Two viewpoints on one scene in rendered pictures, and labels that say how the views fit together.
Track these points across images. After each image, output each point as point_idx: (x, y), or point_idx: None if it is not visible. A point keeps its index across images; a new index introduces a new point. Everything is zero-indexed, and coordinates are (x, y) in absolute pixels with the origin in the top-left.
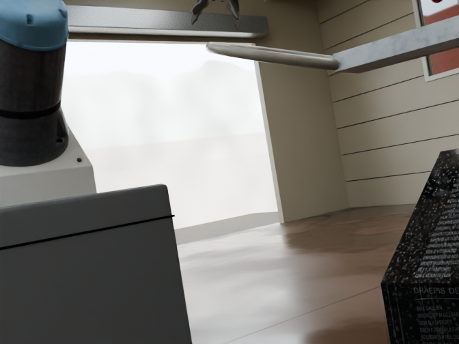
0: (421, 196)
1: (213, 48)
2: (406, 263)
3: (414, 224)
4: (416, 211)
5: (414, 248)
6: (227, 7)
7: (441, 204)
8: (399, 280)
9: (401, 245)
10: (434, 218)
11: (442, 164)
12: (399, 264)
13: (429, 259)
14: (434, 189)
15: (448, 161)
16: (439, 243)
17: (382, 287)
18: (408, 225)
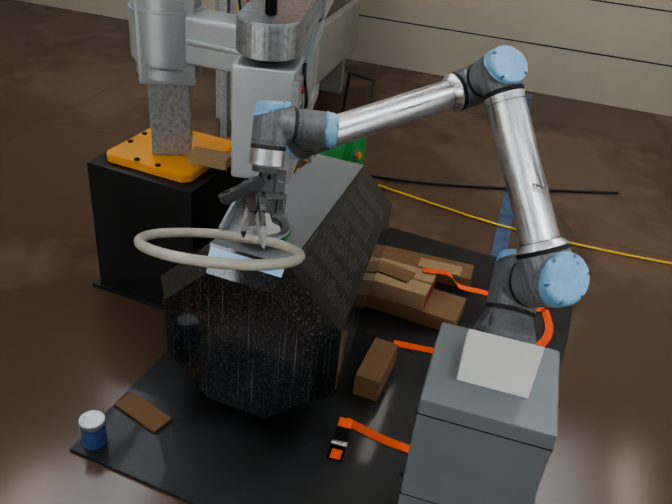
0: (308, 290)
1: (297, 262)
2: (337, 317)
3: (321, 302)
4: (315, 297)
5: (332, 310)
6: (251, 217)
7: (317, 287)
8: (343, 325)
9: (328, 314)
10: (322, 294)
11: (297, 271)
12: (336, 320)
13: (339, 308)
14: (308, 283)
15: (297, 268)
16: (334, 300)
17: (341, 334)
18: (320, 305)
